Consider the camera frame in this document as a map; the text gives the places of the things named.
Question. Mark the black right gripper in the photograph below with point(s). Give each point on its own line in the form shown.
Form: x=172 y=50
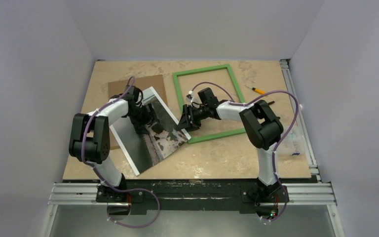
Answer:
x=189 y=115

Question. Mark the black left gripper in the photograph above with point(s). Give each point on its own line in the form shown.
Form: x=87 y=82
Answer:
x=139 y=126

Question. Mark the green wooden picture frame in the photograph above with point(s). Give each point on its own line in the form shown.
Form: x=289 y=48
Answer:
x=180 y=97

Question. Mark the black and white photo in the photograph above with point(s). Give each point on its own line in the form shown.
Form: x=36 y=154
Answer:
x=162 y=141

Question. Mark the yellow handled screwdriver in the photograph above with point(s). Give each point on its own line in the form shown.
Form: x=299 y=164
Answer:
x=256 y=90

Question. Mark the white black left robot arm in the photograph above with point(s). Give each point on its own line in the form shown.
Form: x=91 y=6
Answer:
x=90 y=137

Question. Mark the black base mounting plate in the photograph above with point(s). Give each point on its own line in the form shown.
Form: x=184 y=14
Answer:
x=246 y=196

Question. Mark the clear plastic box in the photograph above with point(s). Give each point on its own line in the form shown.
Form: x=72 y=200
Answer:
x=292 y=144

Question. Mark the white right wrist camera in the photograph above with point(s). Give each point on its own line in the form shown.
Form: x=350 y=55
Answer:
x=190 y=96

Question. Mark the aluminium right side rail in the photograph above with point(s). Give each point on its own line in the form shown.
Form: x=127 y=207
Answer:
x=312 y=163

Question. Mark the aluminium rail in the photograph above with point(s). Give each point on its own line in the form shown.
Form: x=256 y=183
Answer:
x=85 y=194
x=312 y=163

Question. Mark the aluminium front rail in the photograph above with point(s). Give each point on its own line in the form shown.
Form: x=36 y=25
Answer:
x=85 y=194

